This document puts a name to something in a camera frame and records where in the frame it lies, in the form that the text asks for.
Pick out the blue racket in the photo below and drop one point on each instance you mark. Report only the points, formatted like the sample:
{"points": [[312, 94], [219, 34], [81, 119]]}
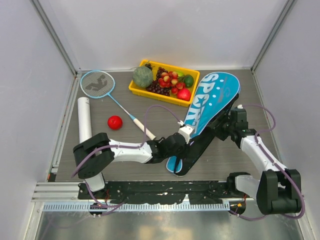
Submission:
{"points": [[97, 84]]}

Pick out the dark purple grape bunch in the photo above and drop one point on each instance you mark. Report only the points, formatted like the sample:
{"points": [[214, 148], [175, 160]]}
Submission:
{"points": [[156, 87]]}

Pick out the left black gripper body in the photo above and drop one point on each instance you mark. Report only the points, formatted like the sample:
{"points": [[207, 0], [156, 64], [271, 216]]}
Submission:
{"points": [[179, 153]]}

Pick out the green lime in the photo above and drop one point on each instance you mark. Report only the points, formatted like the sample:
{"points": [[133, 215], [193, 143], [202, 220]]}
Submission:
{"points": [[188, 81]]}

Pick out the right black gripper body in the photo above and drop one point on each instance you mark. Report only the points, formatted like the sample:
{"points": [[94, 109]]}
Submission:
{"points": [[223, 130]]}

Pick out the aluminium frame post left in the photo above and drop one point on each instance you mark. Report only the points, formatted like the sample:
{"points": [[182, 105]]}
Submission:
{"points": [[54, 36]]}

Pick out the red tomato ball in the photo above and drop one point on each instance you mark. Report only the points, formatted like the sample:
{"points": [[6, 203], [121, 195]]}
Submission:
{"points": [[115, 122]]}

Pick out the aluminium frame post right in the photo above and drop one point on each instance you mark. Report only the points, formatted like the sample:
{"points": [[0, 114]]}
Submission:
{"points": [[287, 8]]}

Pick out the red cherry bunch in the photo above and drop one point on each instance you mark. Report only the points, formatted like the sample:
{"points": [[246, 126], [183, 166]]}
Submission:
{"points": [[175, 79]]}

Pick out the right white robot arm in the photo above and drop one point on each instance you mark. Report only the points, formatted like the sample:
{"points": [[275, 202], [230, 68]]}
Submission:
{"points": [[278, 191]]}

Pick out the aluminium frame post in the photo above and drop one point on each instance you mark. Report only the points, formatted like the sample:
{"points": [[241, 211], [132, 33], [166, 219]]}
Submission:
{"points": [[54, 36], [287, 8]]}

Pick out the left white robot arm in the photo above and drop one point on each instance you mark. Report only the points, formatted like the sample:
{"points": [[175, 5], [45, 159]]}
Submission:
{"points": [[93, 155]]}

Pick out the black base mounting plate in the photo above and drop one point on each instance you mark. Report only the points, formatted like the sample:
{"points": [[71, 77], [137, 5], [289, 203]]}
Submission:
{"points": [[167, 192]]}

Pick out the yellow plastic fruit bin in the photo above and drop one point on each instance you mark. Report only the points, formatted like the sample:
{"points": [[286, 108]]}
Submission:
{"points": [[152, 65]]}

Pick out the blue racket cover bag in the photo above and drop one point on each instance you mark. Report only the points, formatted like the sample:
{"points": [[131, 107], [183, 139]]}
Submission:
{"points": [[214, 96]]}

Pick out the white shuttlecock tube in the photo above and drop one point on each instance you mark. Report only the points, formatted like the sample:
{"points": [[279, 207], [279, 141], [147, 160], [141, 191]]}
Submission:
{"points": [[84, 119]]}

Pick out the white slotted cable duct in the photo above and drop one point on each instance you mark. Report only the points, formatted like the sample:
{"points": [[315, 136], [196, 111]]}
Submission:
{"points": [[185, 206]]}

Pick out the red apple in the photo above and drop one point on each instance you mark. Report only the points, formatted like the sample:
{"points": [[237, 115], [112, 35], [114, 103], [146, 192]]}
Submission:
{"points": [[184, 94]]}

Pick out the green melon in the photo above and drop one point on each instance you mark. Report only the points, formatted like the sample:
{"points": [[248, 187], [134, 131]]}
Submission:
{"points": [[142, 76]]}

